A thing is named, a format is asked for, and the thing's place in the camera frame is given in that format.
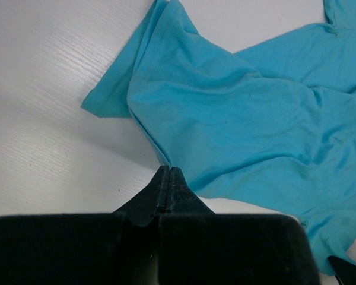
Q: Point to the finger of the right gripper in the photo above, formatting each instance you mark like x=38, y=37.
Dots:
x=345, y=272

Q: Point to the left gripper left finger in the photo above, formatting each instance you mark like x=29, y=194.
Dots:
x=150, y=201

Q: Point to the turquoise t shirt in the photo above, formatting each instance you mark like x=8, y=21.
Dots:
x=273, y=125

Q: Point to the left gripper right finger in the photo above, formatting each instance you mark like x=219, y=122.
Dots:
x=180, y=199

